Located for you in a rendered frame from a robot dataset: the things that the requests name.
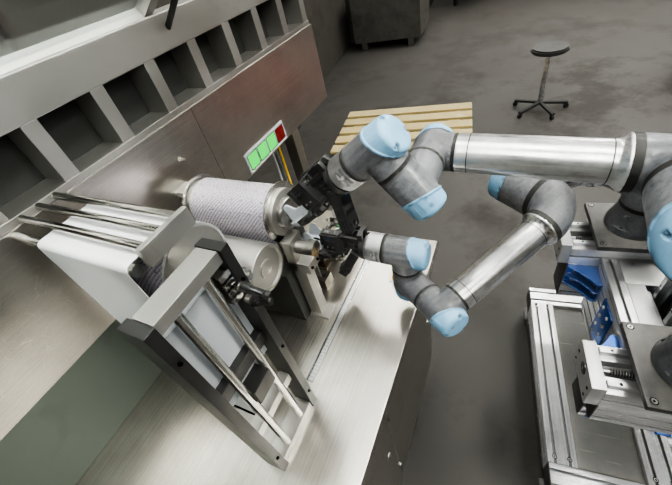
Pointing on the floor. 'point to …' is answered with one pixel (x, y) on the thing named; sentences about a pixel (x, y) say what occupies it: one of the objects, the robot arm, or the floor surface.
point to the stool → (545, 75)
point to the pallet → (409, 120)
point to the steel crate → (390, 12)
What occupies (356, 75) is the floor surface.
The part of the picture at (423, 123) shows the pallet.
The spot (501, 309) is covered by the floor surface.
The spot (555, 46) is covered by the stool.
